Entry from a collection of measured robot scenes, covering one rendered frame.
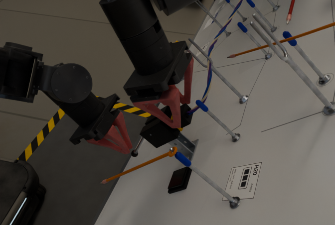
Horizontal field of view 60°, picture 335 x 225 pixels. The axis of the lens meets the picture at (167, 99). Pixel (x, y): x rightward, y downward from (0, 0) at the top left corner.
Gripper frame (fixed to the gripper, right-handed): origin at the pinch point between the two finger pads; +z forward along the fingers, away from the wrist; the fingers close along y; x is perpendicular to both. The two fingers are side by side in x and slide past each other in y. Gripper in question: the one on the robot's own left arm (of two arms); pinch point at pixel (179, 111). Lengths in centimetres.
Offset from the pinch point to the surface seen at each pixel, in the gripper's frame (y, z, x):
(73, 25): 175, 30, 181
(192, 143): 0.5, 8.0, 1.0
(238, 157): -5.5, 4.5, -8.9
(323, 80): 2.1, -1.0, -20.0
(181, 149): -1.3, 7.3, 2.2
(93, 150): 57, 73, 108
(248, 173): -8.8, 3.6, -10.8
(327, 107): -3.3, -1.3, -20.1
